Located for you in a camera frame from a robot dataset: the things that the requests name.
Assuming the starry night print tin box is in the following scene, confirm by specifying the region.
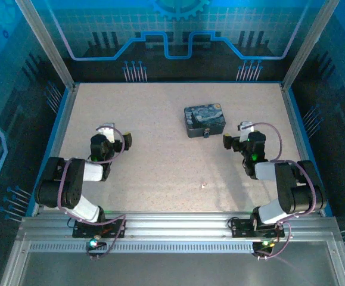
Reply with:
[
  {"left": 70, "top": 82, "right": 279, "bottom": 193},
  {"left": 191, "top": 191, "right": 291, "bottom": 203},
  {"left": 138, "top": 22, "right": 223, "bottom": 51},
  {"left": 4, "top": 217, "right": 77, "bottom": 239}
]
[{"left": 184, "top": 102, "right": 228, "bottom": 139}]

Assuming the grey metal panel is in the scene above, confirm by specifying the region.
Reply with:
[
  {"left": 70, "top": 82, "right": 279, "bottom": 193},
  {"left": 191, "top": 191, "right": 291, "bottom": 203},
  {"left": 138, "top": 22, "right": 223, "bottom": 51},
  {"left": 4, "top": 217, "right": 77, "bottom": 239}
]
[{"left": 0, "top": 240, "right": 345, "bottom": 286}]

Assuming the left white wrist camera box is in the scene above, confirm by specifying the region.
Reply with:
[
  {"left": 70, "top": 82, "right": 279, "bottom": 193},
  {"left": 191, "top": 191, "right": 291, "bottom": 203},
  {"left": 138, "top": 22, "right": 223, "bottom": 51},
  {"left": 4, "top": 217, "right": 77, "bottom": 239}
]
[{"left": 101, "top": 122, "right": 117, "bottom": 144}]

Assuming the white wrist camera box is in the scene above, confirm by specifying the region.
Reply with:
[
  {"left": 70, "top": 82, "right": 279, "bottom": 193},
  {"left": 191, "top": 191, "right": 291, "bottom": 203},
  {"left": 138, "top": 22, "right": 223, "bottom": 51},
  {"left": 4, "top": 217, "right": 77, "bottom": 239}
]
[
  {"left": 239, "top": 121, "right": 255, "bottom": 142},
  {"left": 101, "top": 122, "right": 117, "bottom": 144}
]

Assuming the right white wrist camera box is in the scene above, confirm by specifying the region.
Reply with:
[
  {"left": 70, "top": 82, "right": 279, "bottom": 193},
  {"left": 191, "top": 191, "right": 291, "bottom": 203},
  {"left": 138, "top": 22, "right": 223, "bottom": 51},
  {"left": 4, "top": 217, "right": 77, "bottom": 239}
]
[{"left": 239, "top": 121, "right": 255, "bottom": 142}]

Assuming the aluminium side rail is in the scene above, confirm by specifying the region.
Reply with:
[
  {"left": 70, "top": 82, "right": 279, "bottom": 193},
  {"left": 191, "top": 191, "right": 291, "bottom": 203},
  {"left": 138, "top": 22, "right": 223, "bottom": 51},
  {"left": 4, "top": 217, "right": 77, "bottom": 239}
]
[
  {"left": 280, "top": 84, "right": 331, "bottom": 216},
  {"left": 31, "top": 85, "right": 78, "bottom": 217}
]

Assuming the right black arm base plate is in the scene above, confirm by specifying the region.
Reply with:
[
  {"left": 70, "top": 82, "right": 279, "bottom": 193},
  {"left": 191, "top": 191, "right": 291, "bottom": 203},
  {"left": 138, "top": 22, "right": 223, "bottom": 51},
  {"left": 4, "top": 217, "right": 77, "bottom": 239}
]
[{"left": 228, "top": 217, "right": 290, "bottom": 239}]

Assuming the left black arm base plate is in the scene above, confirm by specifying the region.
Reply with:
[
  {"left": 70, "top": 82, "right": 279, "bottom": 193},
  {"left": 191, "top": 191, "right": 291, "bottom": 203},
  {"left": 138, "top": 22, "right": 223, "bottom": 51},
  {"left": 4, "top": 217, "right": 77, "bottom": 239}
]
[{"left": 72, "top": 218, "right": 127, "bottom": 239}]

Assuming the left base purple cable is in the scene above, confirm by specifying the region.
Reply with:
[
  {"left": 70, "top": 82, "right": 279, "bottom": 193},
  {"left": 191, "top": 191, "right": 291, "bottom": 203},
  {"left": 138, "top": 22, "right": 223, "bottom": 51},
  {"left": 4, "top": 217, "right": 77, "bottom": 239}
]
[{"left": 85, "top": 215, "right": 128, "bottom": 260}]

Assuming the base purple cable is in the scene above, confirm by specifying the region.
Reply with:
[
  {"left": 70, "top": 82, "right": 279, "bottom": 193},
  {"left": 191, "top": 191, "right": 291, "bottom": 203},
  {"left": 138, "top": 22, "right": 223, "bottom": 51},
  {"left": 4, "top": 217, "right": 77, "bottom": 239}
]
[
  {"left": 85, "top": 215, "right": 128, "bottom": 260},
  {"left": 251, "top": 222, "right": 294, "bottom": 261}
]

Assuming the aluminium frame rail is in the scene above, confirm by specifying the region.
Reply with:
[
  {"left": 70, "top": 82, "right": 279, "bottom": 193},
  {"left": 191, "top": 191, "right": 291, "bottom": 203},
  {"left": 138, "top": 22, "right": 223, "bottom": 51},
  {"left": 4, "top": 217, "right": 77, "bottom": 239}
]
[{"left": 15, "top": 210, "right": 344, "bottom": 243}]

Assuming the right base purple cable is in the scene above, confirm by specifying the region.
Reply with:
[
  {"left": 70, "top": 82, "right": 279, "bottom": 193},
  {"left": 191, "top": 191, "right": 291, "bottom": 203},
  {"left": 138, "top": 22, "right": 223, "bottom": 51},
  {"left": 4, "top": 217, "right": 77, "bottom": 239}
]
[{"left": 251, "top": 222, "right": 294, "bottom": 261}]

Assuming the slotted grey cable duct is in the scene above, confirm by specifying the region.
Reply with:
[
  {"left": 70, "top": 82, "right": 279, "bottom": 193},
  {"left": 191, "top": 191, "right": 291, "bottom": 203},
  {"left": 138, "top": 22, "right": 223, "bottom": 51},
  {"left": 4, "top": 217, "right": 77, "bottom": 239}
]
[{"left": 28, "top": 241, "right": 330, "bottom": 254}]

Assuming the aluminium frame post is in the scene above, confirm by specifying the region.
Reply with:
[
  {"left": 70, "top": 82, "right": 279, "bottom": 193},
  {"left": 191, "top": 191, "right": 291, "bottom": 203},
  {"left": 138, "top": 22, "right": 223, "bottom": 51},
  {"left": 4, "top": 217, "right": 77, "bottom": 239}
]
[
  {"left": 280, "top": 0, "right": 340, "bottom": 91},
  {"left": 14, "top": 0, "right": 78, "bottom": 91}
]

